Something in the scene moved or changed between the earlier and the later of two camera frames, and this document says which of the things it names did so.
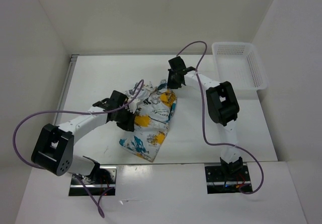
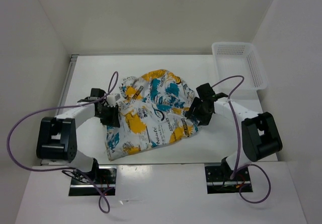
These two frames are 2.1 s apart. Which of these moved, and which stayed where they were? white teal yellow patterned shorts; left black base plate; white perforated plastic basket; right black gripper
Moved: right black gripper; white teal yellow patterned shorts
Stayed: white perforated plastic basket; left black base plate
